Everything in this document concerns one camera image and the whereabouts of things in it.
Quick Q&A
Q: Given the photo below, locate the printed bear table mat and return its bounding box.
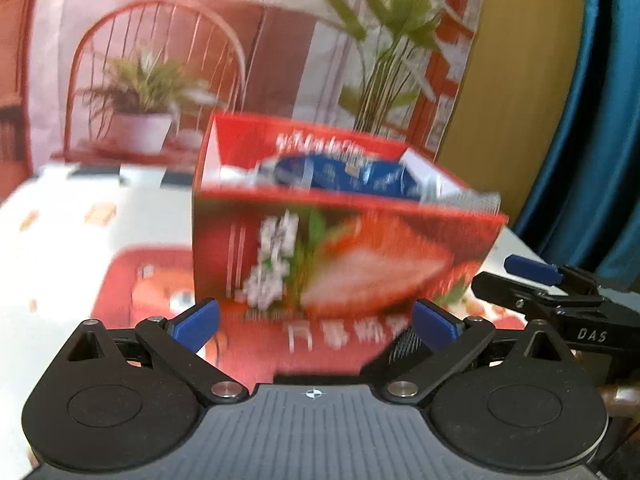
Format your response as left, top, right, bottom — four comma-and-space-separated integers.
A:
0, 161, 568, 478

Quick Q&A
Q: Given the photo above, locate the red cardboard box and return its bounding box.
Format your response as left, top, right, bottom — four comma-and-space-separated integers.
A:
191, 111, 510, 335

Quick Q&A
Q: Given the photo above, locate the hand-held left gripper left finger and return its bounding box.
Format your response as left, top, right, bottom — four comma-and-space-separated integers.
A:
65, 297, 251, 406

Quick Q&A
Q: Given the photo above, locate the blue curtain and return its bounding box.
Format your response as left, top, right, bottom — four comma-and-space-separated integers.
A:
512, 0, 640, 307

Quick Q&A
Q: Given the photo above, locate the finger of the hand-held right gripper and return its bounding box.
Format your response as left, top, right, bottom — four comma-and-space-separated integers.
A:
504, 254, 608, 295
471, 271, 607, 312

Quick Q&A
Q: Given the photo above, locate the blue packet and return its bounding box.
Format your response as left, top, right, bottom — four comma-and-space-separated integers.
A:
257, 152, 428, 203

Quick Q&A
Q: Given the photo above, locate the printed room scene backdrop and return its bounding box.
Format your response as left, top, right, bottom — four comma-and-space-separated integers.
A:
0, 0, 495, 173

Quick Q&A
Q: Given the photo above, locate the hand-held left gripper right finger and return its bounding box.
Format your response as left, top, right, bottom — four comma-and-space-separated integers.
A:
381, 298, 572, 406

